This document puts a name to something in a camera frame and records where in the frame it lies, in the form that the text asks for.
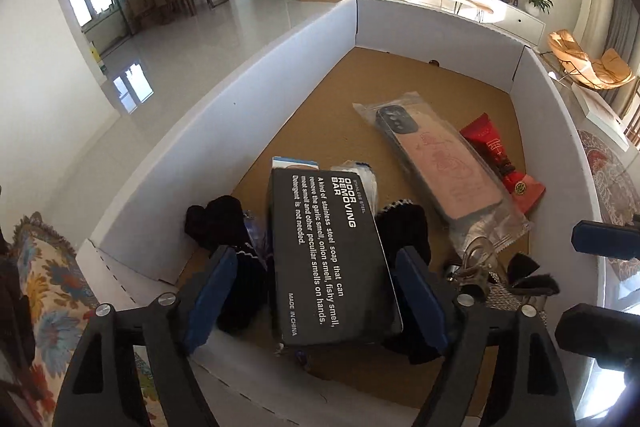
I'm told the large white cardboard box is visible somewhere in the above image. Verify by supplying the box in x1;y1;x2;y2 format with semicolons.
75;0;609;427

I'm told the black fluffy hair accessory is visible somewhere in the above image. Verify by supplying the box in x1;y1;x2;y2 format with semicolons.
506;253;560;296

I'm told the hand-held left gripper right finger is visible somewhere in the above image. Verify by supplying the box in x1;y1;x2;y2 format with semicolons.
392;246;576;427

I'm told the black printed box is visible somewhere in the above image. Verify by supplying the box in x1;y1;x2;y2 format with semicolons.
267;167;405;351

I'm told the floral patterned cushion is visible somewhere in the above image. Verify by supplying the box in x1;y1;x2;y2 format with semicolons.
0;212;167;427

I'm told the small wooden side table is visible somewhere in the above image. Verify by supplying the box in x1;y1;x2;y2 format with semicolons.
446;0;507;24

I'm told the white flat box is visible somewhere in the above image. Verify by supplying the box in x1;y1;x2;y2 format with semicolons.
569;84;630;153

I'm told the orange lounge chair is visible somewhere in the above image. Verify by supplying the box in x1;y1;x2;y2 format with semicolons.
544;29;637;90

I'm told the pack of cotton swabs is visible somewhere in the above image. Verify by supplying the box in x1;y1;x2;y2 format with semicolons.
329;161;377;219

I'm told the black beaded glove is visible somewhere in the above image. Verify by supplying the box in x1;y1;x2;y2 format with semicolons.
184;195;274;336
375;199;452;366

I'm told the phone case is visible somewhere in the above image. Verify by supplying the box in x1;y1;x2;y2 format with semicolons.
352;91;532;258

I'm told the grey curtain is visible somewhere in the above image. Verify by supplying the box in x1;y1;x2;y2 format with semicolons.
607;0;640;108

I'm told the red candy-shaped packet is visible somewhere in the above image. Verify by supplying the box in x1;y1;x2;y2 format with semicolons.
459;113;547;216

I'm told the blue and white carton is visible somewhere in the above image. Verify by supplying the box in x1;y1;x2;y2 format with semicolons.
271;155;321;173

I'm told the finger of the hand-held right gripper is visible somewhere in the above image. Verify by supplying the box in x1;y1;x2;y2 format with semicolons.
555;303;640;371
571;217;640;258

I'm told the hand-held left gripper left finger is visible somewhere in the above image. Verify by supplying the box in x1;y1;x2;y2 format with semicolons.
52;244;240;427

